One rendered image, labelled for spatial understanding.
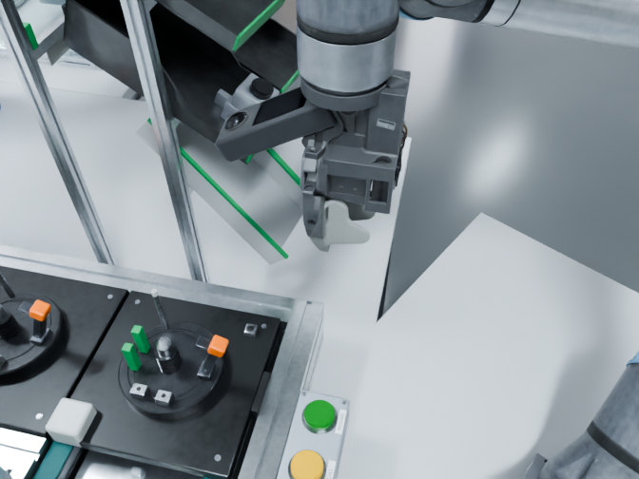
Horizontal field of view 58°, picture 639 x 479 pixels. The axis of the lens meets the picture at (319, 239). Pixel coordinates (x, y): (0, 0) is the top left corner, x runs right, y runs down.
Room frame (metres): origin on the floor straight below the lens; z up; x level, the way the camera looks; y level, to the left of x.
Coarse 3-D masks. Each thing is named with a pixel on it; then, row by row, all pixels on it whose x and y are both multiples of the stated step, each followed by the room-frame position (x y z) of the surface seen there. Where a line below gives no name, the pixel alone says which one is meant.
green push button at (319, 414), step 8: (320, 400) 0.36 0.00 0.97; (312, 408) 0.35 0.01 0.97; (320, 408) 0.35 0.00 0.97; (328, 408) 0.35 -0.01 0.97; (304, 416) 0.34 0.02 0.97; (312, 416) 0.34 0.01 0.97; (320, 416) 0.34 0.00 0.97; (328, 416) 0.34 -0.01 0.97; (312, 424) 0.33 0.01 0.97; (320, 424) 0.33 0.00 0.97; (328, 424) 0.33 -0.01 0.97
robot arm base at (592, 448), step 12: (588, 432) 0.31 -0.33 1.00; (600, 432) 0.30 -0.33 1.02; (576, 444) 0.30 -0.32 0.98; (588, 444) 0.29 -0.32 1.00; (600, 444) 0.29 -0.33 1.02; (612, 444) 0.28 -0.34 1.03; (552, 456) 0.30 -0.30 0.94; (564, 456) 0.29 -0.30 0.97; (576, 456) 0.28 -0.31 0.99; (588, 456) 0.28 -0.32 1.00; (600, 456) 0.27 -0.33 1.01; (612, 456) 0.27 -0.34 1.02; (624, 456) 0.26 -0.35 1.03; (552, 468) 0.28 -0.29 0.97; (564, 468) 0.27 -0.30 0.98; (576, 468) 0.27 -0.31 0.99; (588, 468) 0.26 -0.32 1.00; (600, 468) 0.26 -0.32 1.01; (612, 468) 0.26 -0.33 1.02; (624, 468) 0.25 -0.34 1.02; (636, 468) 0.25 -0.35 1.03
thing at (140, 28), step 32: (0, 0) 0.64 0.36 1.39; (128, 0) 0.61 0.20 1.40; (0, 32) 0.64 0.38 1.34; (128, 32) 0.61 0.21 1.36; (32, 64) 0.65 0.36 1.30; (160, 64) 0.62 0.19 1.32; (32, 96) 0.64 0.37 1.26; (160, 96) 0.60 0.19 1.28; (64, 128) 0.66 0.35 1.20; (160, 128) 0.61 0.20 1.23; (64, 160) 0.64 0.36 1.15; (96, 224) 0.65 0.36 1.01; (192, 224) 0.61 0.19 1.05; (96, 256) 0.64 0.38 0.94; (192, 256) 0.61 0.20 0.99
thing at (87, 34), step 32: (96, 0) 0.73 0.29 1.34; (64, 32) 0.68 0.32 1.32; (96, 32) 0.66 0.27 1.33; (160, 32) 0.77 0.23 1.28; (192, 32) 0.76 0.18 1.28; (96, 64) 0.67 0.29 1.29; (128, 64) 0.65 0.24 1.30; (192, 64) 0.73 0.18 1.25; (224, 64) 0.74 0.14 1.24; (192, 96) 0.67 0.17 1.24; (192, 128) 0.62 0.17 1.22
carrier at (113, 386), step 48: (144, 336) 0.43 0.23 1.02; (192, 336) 0.45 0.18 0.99; (240, 336) 0.46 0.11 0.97; (96, 384) 0.39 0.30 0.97; (144, 384) 0.38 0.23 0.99; (192, 384) 0.38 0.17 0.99; (240, 384) 0.39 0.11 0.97; (48, 432) 0.32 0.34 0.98; (96, 432) 0.32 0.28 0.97; (144, 432) 0.32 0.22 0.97; (192, 432) 0.32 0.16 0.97; (240, 432) 0.32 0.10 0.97
